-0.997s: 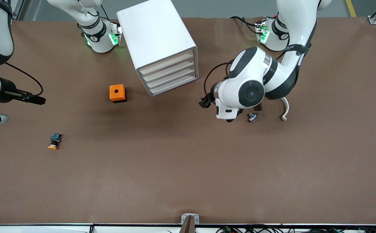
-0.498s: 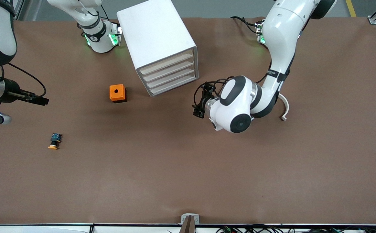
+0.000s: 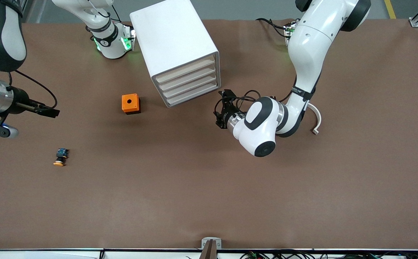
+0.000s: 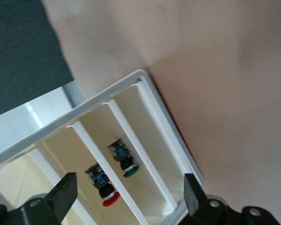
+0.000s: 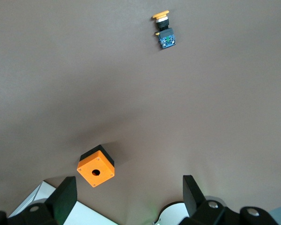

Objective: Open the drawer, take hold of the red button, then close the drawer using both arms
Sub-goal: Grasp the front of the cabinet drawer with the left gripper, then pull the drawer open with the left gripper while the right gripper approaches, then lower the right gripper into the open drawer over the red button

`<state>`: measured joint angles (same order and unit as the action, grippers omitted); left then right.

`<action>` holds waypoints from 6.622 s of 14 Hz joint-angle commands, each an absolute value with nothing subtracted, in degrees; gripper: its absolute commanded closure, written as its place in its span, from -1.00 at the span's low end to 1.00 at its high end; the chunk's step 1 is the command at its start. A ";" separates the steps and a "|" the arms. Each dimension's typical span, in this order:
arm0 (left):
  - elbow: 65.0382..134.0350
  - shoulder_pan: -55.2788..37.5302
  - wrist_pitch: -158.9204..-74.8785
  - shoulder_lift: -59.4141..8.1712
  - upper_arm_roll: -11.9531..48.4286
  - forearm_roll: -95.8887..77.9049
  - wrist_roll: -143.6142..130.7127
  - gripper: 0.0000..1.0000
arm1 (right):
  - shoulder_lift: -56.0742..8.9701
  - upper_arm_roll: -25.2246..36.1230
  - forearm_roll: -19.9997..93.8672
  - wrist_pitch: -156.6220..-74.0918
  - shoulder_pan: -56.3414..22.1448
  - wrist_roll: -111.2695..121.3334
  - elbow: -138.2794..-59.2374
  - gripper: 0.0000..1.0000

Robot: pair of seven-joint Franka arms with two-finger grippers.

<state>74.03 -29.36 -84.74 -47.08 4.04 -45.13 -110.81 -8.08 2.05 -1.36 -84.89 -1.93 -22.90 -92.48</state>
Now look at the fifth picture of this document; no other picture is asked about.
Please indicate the orange button enclosure box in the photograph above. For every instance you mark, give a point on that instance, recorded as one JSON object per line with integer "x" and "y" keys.
{"x": 89, "y": 167}

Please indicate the white drawer cabinet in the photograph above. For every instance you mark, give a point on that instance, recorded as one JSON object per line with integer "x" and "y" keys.
{"x": 84, "y": 214}

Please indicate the brown table cover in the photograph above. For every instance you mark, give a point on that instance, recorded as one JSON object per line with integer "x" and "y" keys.
{"x": 140, "y": 93}

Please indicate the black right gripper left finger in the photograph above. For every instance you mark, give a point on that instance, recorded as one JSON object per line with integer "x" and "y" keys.
{"x": 63, "y": 199}

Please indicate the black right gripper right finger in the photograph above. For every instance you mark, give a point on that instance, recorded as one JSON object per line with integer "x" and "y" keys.
{"x": 194, "y": 199}

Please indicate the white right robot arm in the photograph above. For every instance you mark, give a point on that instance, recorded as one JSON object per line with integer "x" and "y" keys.
{"x": 171, "y": 211}

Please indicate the yellow push button switch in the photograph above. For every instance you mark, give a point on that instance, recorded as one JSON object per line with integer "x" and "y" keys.
{"x": 167, "y": 38}

